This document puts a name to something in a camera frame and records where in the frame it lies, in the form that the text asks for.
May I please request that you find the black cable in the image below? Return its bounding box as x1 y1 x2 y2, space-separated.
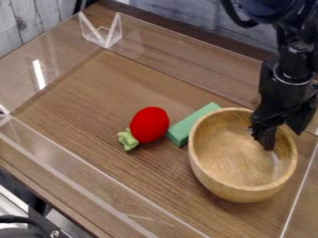
0 213 33 231

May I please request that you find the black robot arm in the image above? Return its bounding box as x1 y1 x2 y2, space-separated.
221 0 318 151

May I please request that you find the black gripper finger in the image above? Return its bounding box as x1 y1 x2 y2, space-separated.
252 125 277 151
288 103 317 135

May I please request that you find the green rectangular block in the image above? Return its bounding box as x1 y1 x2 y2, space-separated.
167 102 221 147

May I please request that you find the red plush strawberry toy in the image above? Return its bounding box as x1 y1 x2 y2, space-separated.
117 107 170 151

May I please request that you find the black metal bracket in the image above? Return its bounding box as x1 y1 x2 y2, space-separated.
27 207 73 238

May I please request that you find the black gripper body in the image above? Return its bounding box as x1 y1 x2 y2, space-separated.
252 60 318 127

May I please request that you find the light wooden bowl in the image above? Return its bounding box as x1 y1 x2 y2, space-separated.
187 107 298 203

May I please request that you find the clear acrylic corner bracket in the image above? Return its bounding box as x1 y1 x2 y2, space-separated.
79 12 123 48

